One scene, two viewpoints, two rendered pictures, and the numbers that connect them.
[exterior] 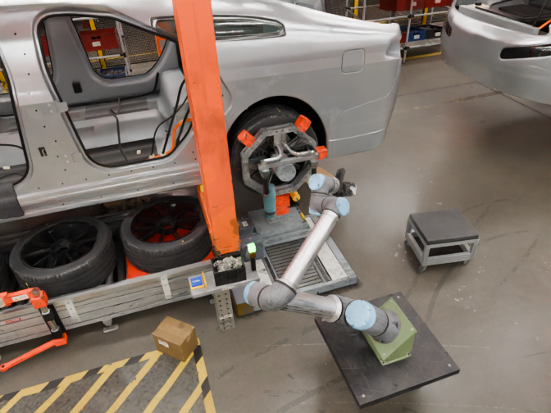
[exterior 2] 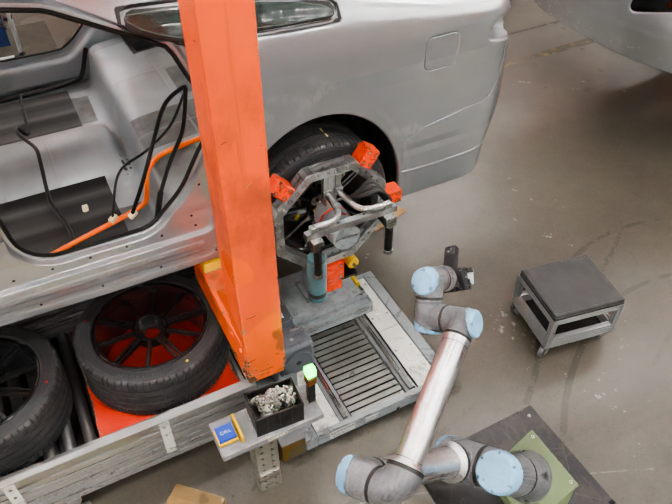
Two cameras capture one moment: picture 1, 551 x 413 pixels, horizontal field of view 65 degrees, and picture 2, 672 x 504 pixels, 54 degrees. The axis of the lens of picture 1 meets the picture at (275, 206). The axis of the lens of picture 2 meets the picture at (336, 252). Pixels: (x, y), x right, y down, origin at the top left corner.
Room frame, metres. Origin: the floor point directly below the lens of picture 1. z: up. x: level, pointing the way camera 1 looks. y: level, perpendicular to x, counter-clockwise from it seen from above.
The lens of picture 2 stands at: (0.44, 0.36, 2.75)
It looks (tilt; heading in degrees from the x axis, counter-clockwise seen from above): 43 degrees down; 349
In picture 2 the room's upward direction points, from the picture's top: straight up
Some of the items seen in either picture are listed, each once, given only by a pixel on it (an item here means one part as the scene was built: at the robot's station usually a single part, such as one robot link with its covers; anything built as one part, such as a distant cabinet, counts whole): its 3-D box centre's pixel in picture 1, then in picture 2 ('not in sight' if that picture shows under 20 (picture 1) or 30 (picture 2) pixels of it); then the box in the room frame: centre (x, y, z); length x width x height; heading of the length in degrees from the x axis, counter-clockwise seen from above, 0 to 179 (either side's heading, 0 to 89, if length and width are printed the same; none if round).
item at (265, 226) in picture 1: (275, 207); (314, 274); (2.85, 0.00, 0.32); 0.40 x 0.30 x 0.28; 106
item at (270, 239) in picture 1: (275, 225); (315, 299); (2.85, 0.00, 0.13); 0.50 x 0.36 x 0.10; 106
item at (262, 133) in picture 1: (279, 161); (329, 214); (2.68, -0.04, 0.85); 0.54 x 0.07 x 0.54; 106
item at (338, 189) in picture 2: (298, 143); (362, 191); (2.59, -0.17, 1.03); 0.19 x 0.18 x 0.11; 16
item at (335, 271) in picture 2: (279, 200); (325, 268); (2.72, -0.03, 0.48); 0.16 x 0.12 x 0.17; 16
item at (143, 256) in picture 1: (169, 233); (154, 340); (2.51, 0.80, 0.39); 0.66 x 0.66 x 0.24
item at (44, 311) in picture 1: (49, 317); not in sight; (1.83, 1.46, 0.30); 0.09 x 0.05 x 0.50; 106
